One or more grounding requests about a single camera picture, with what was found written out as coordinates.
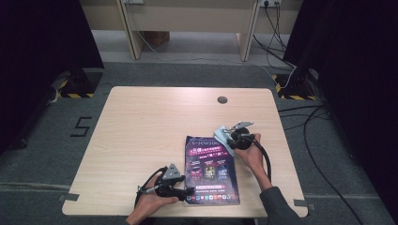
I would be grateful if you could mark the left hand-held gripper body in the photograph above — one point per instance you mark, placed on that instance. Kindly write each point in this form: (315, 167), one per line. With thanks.
(167, 187)

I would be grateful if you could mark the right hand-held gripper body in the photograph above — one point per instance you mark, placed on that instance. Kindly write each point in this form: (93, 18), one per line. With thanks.
(241, 140)

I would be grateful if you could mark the illustrated magazine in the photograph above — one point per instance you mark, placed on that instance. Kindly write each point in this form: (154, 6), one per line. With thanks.
(209, 172)

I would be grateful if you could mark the person's right hand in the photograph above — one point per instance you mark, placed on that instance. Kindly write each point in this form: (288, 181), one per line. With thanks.
(253, 157)

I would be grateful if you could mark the person's left hand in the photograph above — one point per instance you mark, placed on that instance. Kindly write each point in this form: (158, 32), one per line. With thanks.
(153, 204)

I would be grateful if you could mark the round table grommet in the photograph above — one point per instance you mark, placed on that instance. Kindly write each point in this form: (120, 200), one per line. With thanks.
(222, 100)

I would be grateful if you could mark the stand base with hazard tape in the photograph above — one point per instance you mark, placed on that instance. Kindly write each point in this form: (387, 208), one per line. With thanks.
(79, 82)
(295, 86)

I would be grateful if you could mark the brown cardboard box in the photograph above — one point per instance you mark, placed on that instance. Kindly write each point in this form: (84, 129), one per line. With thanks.
(158, 37)

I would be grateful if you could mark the beige wooden desk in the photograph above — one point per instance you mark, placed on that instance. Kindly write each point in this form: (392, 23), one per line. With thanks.
(187, 18)

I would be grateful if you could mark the black curtain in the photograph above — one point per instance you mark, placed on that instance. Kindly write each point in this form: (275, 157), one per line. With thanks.
(359, 78)
(37, 62)

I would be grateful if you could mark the white wall socket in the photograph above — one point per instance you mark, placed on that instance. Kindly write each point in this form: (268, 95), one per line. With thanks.
(270, 2)

